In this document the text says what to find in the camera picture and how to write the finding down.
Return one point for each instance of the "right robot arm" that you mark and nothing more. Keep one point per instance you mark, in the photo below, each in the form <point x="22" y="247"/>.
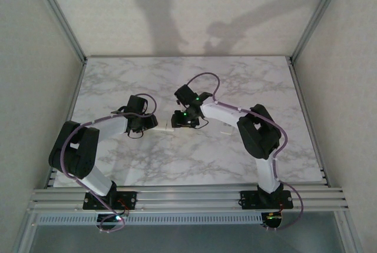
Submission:
<point x="224" y="113"/>

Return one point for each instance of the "aluminium table side rail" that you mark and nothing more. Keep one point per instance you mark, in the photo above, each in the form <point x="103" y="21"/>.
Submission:
<point x="297" y="88"/>
<point x="77" y="88"/>

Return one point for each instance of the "aluminium frame leg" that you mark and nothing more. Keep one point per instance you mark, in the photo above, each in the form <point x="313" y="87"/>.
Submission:
<point x="350" y="235"/>
<point x="25" y="235"/>

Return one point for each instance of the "aluminium mounting rail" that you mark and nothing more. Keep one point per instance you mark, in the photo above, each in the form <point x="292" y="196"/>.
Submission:
<point x="188" y="198"/>

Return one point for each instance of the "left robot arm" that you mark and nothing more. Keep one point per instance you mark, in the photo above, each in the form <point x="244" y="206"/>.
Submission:
<point x="109" y="126"/>

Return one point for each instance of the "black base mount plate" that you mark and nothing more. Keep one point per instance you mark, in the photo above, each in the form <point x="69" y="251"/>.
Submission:
<point x="129" y="200"/>
<point x="250" y="200"/>

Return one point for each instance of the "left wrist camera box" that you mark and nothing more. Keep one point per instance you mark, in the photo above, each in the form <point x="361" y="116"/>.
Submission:
<point x="138" y="104"/>

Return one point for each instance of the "aluminium frame post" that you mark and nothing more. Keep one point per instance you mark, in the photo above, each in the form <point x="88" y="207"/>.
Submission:
<point x="319" y="14"/>
<point x="59" y="17"/>

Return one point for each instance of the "circuit board with LED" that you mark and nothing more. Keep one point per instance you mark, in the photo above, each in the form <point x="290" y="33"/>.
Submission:
<point x="116" y="218"/>
<point x="272" y="217"/>

